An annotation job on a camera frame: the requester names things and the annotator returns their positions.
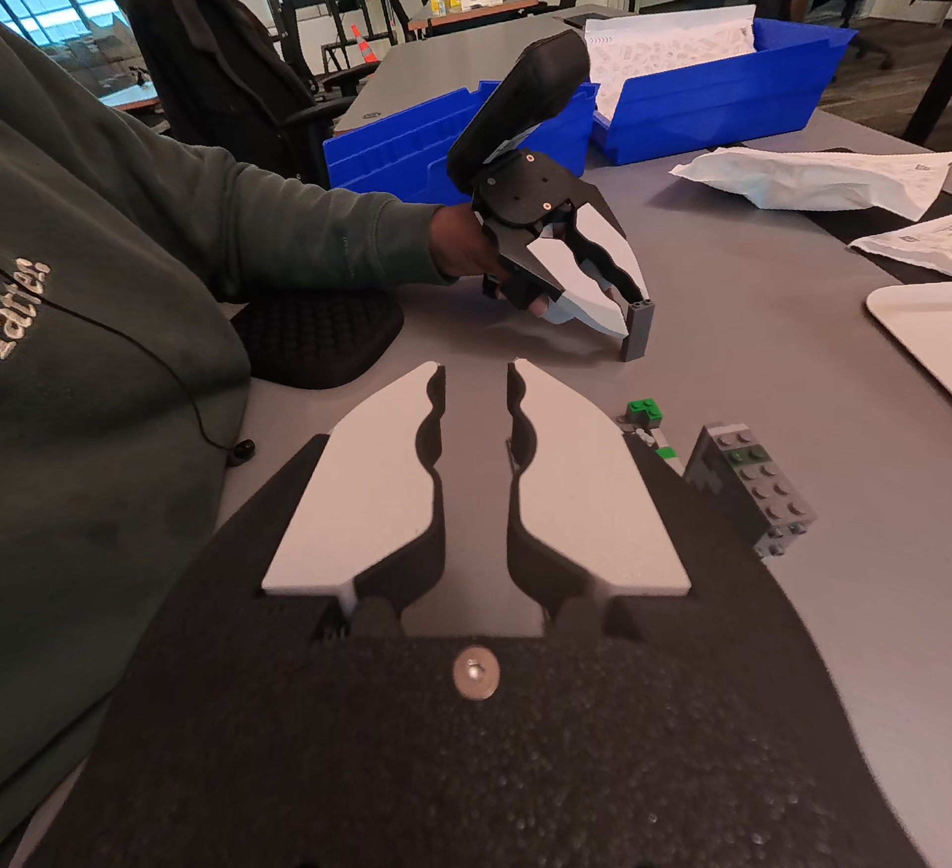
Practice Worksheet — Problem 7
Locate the thin black cable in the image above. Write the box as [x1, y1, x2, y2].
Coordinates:
[0, 271, 258, 468]

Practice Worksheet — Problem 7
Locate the blue plastic bin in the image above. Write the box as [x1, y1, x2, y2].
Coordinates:
[323, 80, 600, 207]
[591, 17, 861, 167]

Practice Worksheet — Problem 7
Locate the person's green sweatshirt torso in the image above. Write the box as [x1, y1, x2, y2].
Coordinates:
[0, 26, 254, 813]

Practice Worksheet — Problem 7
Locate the person's left hand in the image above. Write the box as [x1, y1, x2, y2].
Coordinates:
[430, 202, 560, 320]

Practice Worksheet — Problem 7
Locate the small green brick assembly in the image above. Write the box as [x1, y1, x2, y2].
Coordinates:
[616, 397, 687, 476]

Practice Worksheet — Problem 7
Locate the white book stand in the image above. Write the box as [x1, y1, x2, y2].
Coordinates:
[864, 281, 952, 394]

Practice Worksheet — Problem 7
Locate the black wrist rest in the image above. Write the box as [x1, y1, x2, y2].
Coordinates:
[230, 287, 407, 390]

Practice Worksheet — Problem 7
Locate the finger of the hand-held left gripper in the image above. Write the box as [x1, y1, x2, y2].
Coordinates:
[530, 237, 632, 342]
[549, 201, 648, 305]

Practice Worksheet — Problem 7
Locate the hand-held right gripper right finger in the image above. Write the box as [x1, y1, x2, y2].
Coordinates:
[506, 358, 693, 622]

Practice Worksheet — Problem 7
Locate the wooden table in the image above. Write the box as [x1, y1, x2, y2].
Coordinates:
[407, 0, 541, 32]

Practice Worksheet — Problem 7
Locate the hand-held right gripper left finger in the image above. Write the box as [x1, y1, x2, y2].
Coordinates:
[260, 360, 448, 622]

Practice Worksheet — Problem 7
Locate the black chair with jacket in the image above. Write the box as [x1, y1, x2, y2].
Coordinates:
[125, 0, 359, 186]

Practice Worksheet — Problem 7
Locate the large crumpled white paper bag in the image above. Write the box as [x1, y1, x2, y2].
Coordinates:
[668, 145, 952, 222]

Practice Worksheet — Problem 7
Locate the grey desk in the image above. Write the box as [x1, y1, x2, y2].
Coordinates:
[216, 5, 952, 868]

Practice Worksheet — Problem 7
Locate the grey brick wall model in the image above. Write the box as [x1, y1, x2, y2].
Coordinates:
[682, 422, 818, 558]

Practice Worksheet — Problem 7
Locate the small white paper bag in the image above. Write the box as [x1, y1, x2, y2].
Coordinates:
[849, 215, 952, 278]

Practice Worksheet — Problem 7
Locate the tall grey brick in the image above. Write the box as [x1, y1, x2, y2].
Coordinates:
[620, 298, 657, 363]

